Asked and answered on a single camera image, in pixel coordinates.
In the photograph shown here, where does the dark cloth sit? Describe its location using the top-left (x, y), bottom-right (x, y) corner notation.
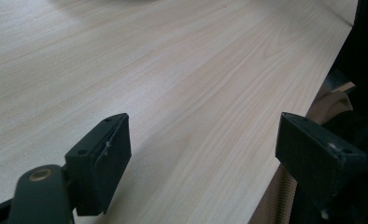
top-left (323, 0), bottom-right (368, 119)

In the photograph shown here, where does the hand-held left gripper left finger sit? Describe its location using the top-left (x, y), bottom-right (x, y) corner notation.
top-left (64, 112), bottom-right (133, 217)

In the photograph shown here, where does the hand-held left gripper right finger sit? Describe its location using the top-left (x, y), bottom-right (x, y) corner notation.
top-left (275, 111), bottom-right (368, 213)

